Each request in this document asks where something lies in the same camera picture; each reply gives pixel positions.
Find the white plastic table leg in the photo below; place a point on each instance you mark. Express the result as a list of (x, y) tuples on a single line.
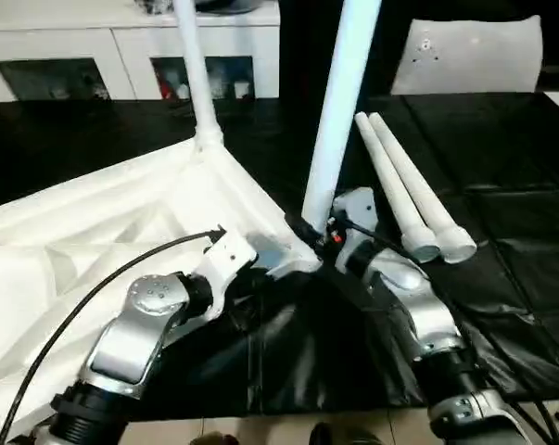
[(390, 185), (418, 185), (339, 116), (198, 69)]

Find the white plastic table top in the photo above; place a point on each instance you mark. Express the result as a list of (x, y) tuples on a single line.
[(98, 222)]

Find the black work mat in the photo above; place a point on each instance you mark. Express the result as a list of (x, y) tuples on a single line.
[(492, 208)]

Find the black box with gold label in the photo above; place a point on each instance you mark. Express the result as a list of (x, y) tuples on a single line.
[(307, 46)]

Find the red bottle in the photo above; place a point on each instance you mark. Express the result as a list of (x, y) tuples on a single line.
[(168, 88)]

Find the grey helmet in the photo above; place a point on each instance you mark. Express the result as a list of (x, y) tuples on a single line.
[(223, 4)]

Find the white glass-door cabinet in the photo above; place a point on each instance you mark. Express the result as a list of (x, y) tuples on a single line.
[(98, 41)]

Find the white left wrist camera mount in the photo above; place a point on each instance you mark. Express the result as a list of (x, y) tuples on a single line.
[(223, 264)]

